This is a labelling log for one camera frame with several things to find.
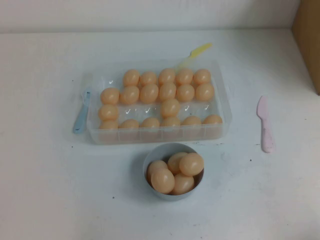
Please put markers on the peach plastic egg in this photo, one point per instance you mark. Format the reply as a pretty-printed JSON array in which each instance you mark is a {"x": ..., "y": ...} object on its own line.
[
  {"x": 170, "y": 121},
  {"x": 166, "y": 76},
  {"x": 162, "y": 180},
  {"x": 185, "y": 92},
  {"x": 150, "y": 122},
  {"x": 170, "y": 108},
  {"x": 167, "y": 91},
  {"x": 184, "y": 76},
  {"x": 174, "y": 161},
  {"x": 204, "y": 92},
  {"x": 212, "y": 119},
  {"x": 202, "y": 76},
  {"x": 131, "y": 77},
  {"x": 110, "y": 96},
  {"x": 185, "y": 185},
  {"x": 148, "y": 78},
  {"x": 191, "y": 164},
  {"x": 154, "y": 166},
  {"x": 108, "y": 112},
  {"x": 129, "y": 95},
  {"x": 128, "y": 124},
  {"x": 149, "y": 93},
  {"x": 191, "y": 120}
]

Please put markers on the brown cardboard box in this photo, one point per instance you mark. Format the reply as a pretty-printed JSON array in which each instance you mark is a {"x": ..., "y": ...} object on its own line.
[{"x": 308, "y": 45}]

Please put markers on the pink plastic spatula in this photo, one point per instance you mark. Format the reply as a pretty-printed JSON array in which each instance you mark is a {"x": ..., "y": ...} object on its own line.
[{"x": 265, "y": 125}]

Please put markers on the grey round bowl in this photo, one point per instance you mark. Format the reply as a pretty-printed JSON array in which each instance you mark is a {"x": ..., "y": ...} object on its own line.
[{"x": 156, "y": 153}]

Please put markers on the clear plastic egg box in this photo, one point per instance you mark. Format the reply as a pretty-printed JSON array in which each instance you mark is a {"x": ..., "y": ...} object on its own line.
[{"x": 225, "y": 100}]

